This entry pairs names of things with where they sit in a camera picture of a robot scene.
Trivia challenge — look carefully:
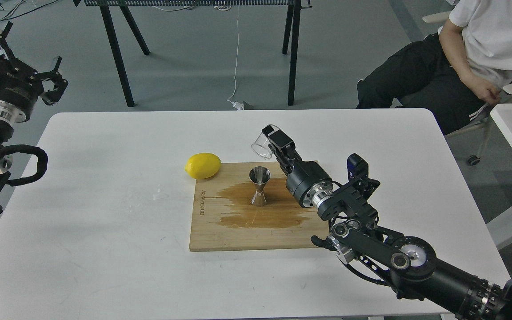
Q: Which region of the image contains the yellow lemon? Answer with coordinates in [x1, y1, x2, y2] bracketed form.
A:
[184, 153, 221, 180]

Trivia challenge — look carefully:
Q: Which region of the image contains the office chair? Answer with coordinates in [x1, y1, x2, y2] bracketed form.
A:
[422, 11, 512, 166]

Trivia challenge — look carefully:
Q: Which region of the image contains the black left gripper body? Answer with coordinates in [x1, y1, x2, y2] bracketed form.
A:
[0, 69, 44, 122]

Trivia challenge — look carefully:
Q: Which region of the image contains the black trestle table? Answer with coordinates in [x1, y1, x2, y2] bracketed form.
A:
[73, 0, 312, 108]

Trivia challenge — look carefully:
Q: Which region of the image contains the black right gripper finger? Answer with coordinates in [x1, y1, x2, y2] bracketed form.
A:
[262, 125, 296, 165]

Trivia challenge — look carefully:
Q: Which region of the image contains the wooden cutting board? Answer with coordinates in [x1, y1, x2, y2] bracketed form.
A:
[189, 162, 328, 252]

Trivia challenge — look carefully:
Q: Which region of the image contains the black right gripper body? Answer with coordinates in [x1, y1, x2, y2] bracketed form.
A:
[278, 155, 333, 208]

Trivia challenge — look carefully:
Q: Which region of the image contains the steel double jigger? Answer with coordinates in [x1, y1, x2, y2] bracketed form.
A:
[248, 166, 272, 207]

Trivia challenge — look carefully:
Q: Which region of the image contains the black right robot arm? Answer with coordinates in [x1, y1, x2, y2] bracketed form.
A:
[261, 125, 512, 320]

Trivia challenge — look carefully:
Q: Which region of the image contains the clear glass measuring cup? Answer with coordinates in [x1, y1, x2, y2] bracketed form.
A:
[251, 124, 279, 159]

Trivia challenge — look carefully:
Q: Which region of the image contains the seated person white shirt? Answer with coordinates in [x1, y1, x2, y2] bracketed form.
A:
[357, 0, 512, 135]

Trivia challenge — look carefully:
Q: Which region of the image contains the white power cable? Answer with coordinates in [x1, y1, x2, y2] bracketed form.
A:
[149, 4, 255, 111]

